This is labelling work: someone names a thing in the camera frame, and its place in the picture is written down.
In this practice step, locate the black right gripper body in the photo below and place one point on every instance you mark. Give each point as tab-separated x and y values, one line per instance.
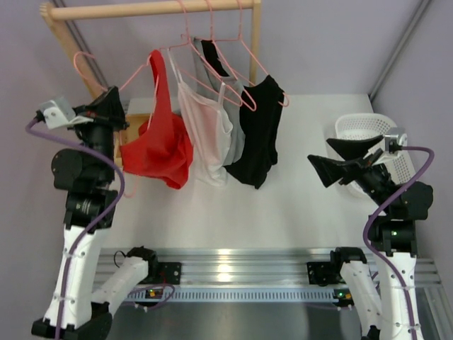
374	180

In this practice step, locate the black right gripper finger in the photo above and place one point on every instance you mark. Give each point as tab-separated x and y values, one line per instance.
332	171
352	149

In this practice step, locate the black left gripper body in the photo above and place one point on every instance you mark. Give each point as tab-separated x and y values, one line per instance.
97	134

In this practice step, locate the red tank top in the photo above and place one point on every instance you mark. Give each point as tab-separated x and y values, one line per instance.
163	149

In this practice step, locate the white camisole top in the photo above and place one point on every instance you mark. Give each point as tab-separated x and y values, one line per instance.
209	130

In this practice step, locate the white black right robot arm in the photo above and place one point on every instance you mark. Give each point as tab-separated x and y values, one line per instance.
387	309

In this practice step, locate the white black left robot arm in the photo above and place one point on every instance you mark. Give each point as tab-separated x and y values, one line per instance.
84	169

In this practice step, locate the black tank top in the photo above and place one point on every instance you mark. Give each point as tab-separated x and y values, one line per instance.
260	113

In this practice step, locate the grey tank top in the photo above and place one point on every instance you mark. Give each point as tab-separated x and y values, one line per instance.
207	49

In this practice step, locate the wooden clothes rack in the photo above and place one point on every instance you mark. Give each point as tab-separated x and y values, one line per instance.
57	18

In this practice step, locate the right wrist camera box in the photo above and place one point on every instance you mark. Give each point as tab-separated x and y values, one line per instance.
391	146

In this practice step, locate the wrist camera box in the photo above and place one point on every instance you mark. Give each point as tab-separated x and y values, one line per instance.
58	113
391	146

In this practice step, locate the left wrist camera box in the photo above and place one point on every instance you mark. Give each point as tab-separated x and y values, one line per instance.
58	113

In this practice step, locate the aluminium mounting rail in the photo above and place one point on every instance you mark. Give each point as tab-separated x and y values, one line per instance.
250	267

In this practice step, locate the aluminium corner post right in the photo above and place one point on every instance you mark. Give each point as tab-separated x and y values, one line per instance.
397	51

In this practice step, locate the slotted cable duct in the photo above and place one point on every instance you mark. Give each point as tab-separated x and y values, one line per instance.
234	295

